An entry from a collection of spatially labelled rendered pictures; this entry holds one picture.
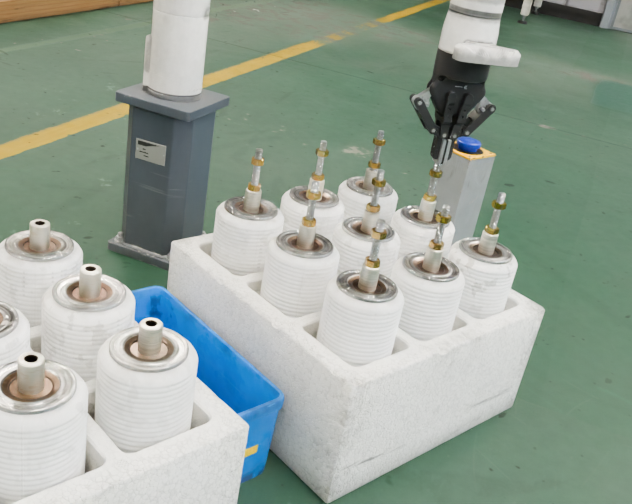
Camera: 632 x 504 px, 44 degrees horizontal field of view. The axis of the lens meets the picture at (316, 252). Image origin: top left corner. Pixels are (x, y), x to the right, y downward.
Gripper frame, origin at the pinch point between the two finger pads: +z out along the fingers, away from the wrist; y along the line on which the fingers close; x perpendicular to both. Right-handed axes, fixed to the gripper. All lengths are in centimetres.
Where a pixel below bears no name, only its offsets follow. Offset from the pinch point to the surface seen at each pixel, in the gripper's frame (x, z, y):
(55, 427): 43, 12, 51
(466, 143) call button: -13.1, 3.0, -10.7
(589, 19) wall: -404, 32, -295
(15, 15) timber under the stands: -214, 32, 74
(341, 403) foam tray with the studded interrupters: 30.0, 21.0, 20.2
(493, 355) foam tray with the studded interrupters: 18.5, 22.8, -5.7
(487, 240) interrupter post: 11.2, 8.7, -4.4
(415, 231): 3.6, 11.4, 2.9
